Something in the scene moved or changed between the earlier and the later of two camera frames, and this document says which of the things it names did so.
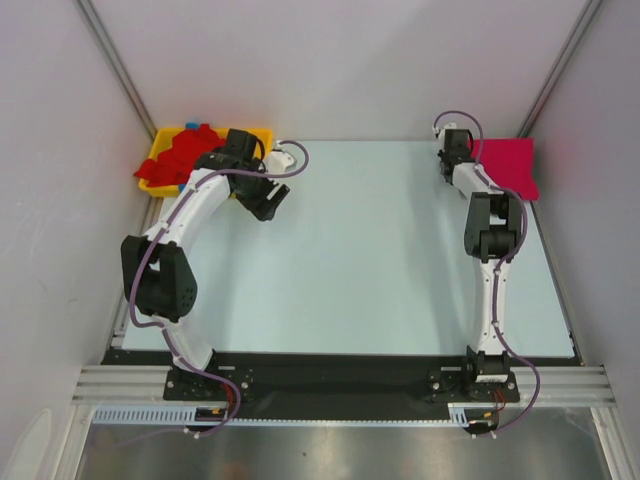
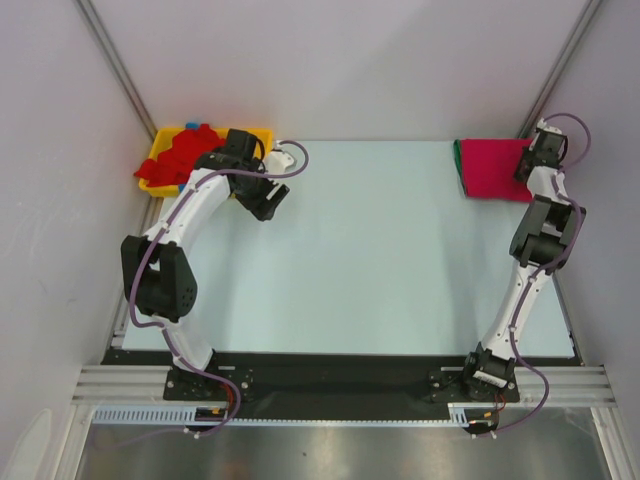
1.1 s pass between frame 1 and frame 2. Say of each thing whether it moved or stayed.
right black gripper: moved
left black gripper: stayed
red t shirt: stayed
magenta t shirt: stayed
